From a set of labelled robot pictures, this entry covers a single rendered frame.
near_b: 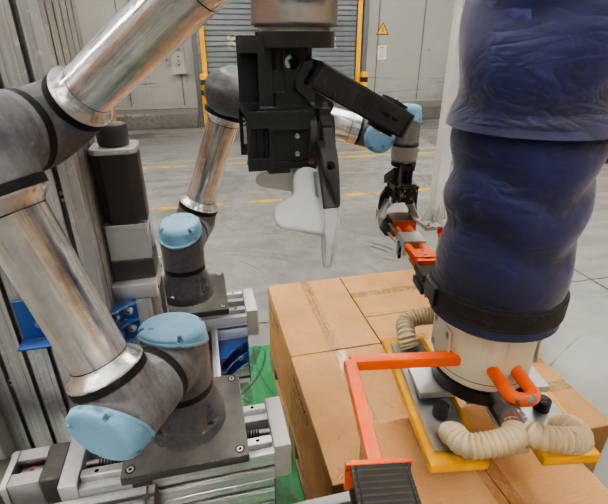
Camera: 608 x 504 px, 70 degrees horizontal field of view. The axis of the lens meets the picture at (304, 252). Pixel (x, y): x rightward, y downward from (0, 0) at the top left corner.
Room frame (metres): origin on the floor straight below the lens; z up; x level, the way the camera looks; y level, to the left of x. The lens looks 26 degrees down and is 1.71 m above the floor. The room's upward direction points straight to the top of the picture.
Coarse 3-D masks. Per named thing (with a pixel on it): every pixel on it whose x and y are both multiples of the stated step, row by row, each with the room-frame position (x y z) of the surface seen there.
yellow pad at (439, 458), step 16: (400, 352) 0.77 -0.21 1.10; (400, 384) 0.67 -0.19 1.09; (416, 400) 0.62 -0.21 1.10; (432, 400) 0.62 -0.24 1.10; (448, 400) 0.62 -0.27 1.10; (416, 416) 0.59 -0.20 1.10; (432, 416) 0.59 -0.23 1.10; (448, 416) 0.59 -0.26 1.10; (464, 416) 0.59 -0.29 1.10; (416, 432) 0.56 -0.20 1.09; (432, 432) 0.55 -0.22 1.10; (432, 448) 0.52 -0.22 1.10; (448, 448) 0.52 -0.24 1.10; (432, 464) 0.49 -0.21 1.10; (448, 464) 0.49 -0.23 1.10; (464, 464) 0.49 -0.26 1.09; (480, 464) 0.49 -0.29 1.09
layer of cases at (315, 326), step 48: (288, 288) 1.99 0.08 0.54; (336, 288) 1.99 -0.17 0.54; (384, 288) 1.99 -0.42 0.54; (288, 336) 1.58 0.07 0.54; (336, 336) 1.58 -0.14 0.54; (384, 336) 1.58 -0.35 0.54; (288, 384) 1.50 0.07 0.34; (336, 384) 1.28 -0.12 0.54; (384, 384) 1.28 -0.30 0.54; (336, 432) 1.05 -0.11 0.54; (336, 480) 0.88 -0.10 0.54
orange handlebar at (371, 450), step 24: (360, 360) 0.60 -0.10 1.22; (384, 360) 0.60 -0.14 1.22; (408, 360) 0.60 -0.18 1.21; (432, 360) 0.61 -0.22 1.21; (456, 360) 0.61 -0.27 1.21; (360, 384) 0.54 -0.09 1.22; (504, 384) 0.54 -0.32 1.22; (528, 384) 0.54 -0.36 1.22; (360, 408) 0.49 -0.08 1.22; (360, 432) 0.45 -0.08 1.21
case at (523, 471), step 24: (480, 408) 0.76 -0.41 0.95; (384, 432) 0.69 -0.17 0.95; (408, 432) 0.69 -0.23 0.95; (360, 456) 0.69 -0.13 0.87; (384, 456) 0.63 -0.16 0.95; (408, 456) 0.63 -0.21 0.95; (528, 456) 0.63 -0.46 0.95; (432, 480) 0.57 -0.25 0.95; (456, 480) 0.57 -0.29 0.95; (480, 480) 0.57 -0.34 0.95; (504, 480) 0.57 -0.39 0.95; (528, 480) 0.57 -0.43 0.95; (552, 480) 0.57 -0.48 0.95; (576, 480) 0.57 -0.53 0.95
